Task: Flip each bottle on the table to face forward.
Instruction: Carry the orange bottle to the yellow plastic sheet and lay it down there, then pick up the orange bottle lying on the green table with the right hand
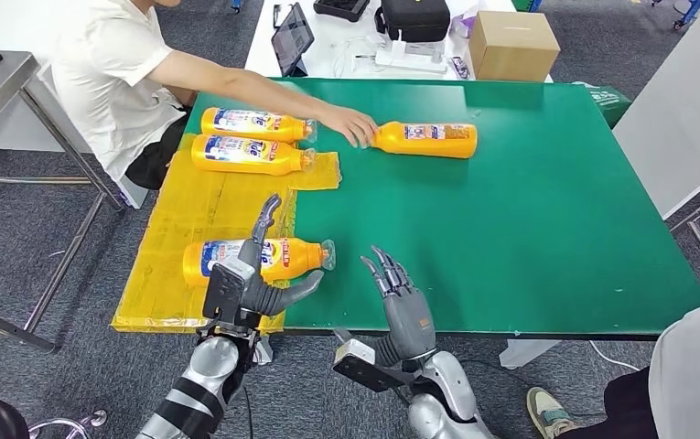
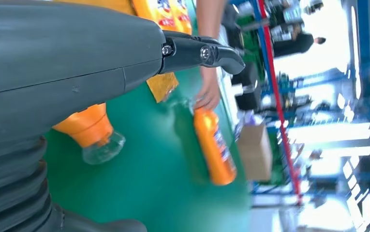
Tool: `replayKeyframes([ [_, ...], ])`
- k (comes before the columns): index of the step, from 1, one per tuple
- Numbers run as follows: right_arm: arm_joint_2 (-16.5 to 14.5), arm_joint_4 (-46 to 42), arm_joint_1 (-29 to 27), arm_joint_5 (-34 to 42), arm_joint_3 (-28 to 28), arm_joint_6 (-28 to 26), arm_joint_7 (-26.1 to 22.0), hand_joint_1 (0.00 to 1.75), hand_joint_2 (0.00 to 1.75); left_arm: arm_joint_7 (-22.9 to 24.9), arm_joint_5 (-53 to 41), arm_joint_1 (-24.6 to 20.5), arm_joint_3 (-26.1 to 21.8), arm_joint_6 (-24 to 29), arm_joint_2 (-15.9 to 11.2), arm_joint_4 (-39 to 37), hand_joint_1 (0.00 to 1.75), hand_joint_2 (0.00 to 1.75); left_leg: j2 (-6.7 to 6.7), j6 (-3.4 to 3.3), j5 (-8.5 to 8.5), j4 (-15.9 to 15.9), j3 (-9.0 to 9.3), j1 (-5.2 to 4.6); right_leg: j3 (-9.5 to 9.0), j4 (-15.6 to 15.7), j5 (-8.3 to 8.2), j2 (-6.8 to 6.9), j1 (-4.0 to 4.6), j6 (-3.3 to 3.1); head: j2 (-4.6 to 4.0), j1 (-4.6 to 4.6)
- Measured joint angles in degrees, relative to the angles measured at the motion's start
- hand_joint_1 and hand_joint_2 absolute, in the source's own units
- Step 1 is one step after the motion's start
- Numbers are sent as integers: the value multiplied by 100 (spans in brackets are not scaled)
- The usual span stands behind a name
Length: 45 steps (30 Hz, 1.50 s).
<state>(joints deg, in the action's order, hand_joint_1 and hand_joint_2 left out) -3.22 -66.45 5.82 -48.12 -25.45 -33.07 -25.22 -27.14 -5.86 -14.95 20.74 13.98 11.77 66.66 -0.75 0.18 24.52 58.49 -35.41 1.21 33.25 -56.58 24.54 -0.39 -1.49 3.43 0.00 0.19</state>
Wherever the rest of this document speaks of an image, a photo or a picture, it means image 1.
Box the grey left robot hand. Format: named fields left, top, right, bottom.
left=237, top=193, right=325, bottom=317

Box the yellow plastic wrapped board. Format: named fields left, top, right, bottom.
left=110, top=133, right=343, bottom=336

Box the person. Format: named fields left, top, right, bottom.
left=50, top=0, right=380, bottom=191
left=526, top=292, right=700, bottom=439

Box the green bag with white print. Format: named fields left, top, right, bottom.
left=575, top=81, right=634, bottom=130

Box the purple white packet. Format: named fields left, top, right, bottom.
left=449, top=5, right=479, bottom=38

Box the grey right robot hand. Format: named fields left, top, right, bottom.
left=360, top=245, right=438, bottom=363

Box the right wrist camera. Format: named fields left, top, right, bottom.
left=331, top=329, right=417, bottom=394

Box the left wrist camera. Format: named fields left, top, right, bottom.
left=201, top=262, right=260, bottom=331

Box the white table with steel legs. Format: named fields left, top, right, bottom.
left=611, top=8, right=700, bottom=295

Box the orange detergent bottle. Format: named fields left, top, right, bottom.
left=371, top=121, right=479, bottom=161
left=182, top=237, right=338, bottom=288
left=190, top=134, right=318, bottom=177
left=199, top=106, right=318, bottom=145

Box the black remote controller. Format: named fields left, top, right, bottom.
left=313, top=0, right=372, bottom=23

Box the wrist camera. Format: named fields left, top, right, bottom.
left=201, top=262, right=260, bottom=331
left=331, top=329, right=417, bottom=394

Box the white power strip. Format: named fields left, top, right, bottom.
left=373, top=30, right=449, bottom=75

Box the black tablet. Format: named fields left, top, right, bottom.
left=270, top=1, right=316, bottom=78

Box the black carry case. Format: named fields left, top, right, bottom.
left=374, top=0, right=451, bottom=44

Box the chrome castor frame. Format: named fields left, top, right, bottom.
left=27, top=409, right=110, bottom=439

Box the white table leg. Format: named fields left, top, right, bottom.
left=251, top=335, right=275, bottom=367
left=499, top=338, right=563, bottom=370

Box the brown cardboard box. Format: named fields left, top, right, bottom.
left=468, top=10, right=562, bottom=83

